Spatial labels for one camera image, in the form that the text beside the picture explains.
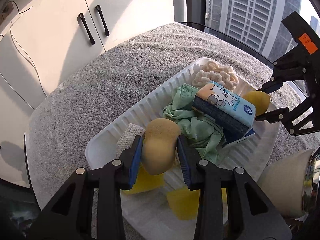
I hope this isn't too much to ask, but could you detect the yellow egg-shaped sponge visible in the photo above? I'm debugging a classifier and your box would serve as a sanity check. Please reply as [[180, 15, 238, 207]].
[[242, 90, 270, 116]]

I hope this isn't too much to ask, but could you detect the cream knotted rope toy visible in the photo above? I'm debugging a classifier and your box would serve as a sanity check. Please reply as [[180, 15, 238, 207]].
[[191, 60, 239, 91]]

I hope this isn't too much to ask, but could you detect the cream knitted pad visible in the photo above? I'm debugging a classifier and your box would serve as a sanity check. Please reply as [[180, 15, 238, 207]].
[[116, 124, 145, 159]]

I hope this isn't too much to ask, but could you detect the large yellow sponge block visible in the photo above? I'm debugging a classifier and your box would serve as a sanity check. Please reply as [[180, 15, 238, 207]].
[[122, 164, 164, 194]]

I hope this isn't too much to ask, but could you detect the grey towel mat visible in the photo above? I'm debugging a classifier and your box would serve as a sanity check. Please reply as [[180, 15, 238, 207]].
[[24, 22, 320, 240]]

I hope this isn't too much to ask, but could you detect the white mug with chrome lid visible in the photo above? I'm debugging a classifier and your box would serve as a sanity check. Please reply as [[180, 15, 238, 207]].
[[258, 148, 319, 218]]

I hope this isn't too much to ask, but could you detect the small yellow sponge block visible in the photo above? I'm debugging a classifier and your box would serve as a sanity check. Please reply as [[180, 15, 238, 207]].
[[166, 187, 228, 221]]

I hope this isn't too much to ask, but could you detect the white lower cabinet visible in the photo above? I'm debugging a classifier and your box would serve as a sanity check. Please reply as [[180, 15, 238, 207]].
[[1, 0, 187, 187]]

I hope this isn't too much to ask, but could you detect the black power cable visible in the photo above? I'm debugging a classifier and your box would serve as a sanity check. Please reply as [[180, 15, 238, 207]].
[[0, 0, 48, 98]]

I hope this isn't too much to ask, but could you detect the black glass table rim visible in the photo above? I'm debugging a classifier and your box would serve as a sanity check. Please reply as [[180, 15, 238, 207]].
[[178, 21, 308, 98]]

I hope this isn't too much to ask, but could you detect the light blue tissue pack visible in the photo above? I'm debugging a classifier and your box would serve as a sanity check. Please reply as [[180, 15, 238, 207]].
[[196, 81, 255, 127]]

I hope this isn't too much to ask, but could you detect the dark blue tissue pack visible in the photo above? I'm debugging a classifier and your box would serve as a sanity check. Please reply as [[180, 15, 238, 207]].
[[192, 96, 255, 148]]

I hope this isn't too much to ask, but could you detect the green cloth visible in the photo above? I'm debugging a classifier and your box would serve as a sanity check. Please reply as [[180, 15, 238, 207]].
[[163, 83, 223, 163]]

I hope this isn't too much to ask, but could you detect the tan loofah sponge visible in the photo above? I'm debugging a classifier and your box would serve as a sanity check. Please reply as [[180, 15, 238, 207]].
[[142, 118, 181, 175]]

